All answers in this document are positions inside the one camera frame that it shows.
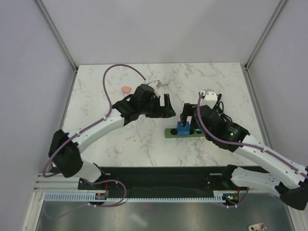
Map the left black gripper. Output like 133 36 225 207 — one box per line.
140 94 175 119

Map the blue cube socket adapter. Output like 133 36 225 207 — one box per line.
177 121 190 137

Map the green power strip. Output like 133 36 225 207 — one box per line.
164 128 204 139

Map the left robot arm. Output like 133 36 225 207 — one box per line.
48 84 176 189

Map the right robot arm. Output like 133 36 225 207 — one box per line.
180 103 308 210

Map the pink plug adapter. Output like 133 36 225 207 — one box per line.
122 86 132 94

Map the white triangular power strip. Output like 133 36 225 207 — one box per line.
151 71 170 86

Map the smartphone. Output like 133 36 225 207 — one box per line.
248 222 268 231

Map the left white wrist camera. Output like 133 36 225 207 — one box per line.
149 80 162 90

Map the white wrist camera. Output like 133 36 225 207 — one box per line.
149 80 162 90
199 90 218 109

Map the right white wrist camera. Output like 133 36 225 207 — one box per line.
199 90 218 109

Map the black power cord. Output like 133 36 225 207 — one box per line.
215 93 233 122

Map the right aluminium frame post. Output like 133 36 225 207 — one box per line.
243 0 289 71

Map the aluminium frame post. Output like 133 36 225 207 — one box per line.
33 0 78 74
243 0 289 71

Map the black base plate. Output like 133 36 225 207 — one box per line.
78 167 239 200

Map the white slotted cable duct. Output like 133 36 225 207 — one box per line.
43 191 241 203

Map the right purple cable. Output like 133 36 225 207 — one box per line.
197 93 308 207

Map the left aluminium frame post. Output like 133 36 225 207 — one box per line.
33 0 78 74

